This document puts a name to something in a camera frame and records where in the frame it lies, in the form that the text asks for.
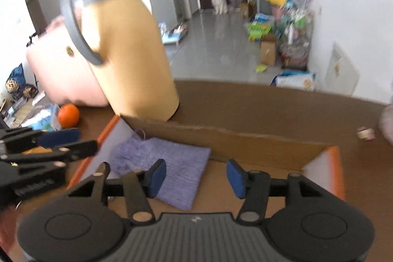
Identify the lavender knitted cloth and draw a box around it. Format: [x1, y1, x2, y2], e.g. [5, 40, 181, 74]
[110, 135, 211, 210]

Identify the red cardboard box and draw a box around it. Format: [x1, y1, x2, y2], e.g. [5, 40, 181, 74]
[69, 116, 345, 212]

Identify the blue tissue pack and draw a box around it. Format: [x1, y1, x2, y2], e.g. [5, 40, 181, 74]
[20, 103, 62, 132]

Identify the orange fruit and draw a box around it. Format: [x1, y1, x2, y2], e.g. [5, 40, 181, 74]
[57, 104, 80, 128]

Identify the pink mini suitcase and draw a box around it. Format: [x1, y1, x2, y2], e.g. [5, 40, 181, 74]
[27, 15, 109, 107]

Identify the yellow thermos jug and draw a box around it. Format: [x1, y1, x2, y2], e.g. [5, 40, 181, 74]
[61, 0, 180, 121]

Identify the small crumpled paper scrap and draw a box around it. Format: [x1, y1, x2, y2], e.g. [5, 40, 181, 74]
[356, 127, 376, 141]

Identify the white dog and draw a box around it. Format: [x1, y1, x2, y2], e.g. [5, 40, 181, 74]
[211, 0, 228, 14]

